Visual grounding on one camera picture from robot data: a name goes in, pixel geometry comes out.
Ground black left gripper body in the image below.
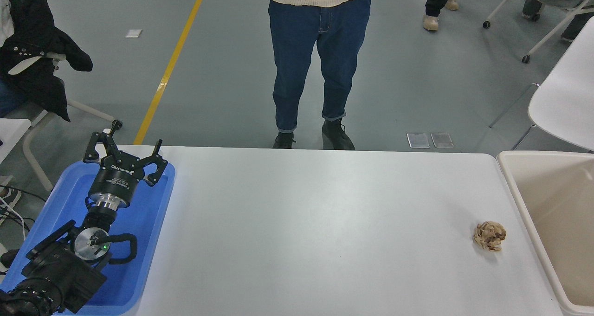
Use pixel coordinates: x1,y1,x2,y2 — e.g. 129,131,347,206
89,155,148,200

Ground blue plastic tray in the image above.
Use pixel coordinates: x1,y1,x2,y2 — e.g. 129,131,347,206
0,161,177,316

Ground small white table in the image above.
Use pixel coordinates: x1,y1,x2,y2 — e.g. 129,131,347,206
0,118,32,164

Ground standing person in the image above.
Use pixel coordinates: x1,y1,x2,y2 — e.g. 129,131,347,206
268,0,375,150

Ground crumpled tan paper ball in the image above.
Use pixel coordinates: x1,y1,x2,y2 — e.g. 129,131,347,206
473,221,507,252

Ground large pale bin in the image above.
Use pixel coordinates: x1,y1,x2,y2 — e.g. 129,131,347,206
497,151,594,316

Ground wheeled office chair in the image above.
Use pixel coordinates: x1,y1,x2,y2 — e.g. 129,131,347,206
482,0,594,64

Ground pale frame chair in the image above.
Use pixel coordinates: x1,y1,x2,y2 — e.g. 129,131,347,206
8,52,124,192

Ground black cable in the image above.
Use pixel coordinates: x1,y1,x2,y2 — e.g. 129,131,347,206
0,184,48,233

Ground white cable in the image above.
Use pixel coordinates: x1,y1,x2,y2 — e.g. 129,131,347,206
0,195,28,240

